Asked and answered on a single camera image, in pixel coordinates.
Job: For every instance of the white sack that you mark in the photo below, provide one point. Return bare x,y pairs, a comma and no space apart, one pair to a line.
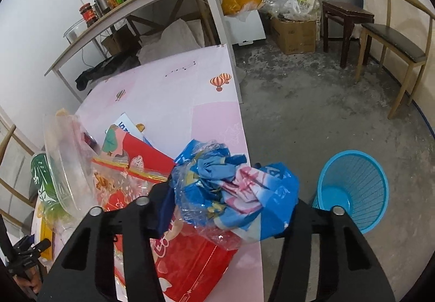
170,36

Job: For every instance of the white foam box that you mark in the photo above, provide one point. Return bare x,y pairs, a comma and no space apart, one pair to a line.
244,30

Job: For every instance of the clear glass bowl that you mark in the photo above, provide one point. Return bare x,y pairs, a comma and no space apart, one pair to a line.
74,31

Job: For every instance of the blue plastic wastebasket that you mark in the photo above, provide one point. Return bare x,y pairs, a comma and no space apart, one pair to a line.
356,179

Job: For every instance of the red packaging bag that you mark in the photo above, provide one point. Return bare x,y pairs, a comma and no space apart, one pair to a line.
190,268

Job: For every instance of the blue and white card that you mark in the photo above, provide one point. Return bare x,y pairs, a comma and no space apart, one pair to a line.
124,123

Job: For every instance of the small cardboard box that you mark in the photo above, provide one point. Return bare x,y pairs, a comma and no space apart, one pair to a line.
117,40

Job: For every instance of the dark wooden stool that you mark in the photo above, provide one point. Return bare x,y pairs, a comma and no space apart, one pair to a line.
346,9

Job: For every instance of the person's left hand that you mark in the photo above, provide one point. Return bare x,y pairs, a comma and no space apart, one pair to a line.
30,285

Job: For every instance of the large cardboard box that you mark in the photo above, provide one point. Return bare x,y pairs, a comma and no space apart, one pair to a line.
292,35

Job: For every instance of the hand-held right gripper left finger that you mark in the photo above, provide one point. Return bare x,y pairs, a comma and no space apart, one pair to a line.
165,213

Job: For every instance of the light wooden chair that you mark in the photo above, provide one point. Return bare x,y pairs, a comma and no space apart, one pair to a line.
8,138
394,38

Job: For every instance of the green plastic bottle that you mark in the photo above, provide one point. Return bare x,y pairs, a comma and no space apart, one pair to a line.
40,179

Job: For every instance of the black cloth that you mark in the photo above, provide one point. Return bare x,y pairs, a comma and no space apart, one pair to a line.
102,70

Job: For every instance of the red-lidded sauce jar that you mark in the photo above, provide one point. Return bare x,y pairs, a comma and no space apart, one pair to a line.
89,13

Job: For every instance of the clear plastic container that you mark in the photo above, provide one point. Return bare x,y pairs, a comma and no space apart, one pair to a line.
68,169

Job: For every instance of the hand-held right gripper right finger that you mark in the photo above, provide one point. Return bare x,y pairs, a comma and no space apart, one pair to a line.
302,218

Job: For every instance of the blue plastic wrapper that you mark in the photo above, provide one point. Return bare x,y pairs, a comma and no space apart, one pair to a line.
238,193

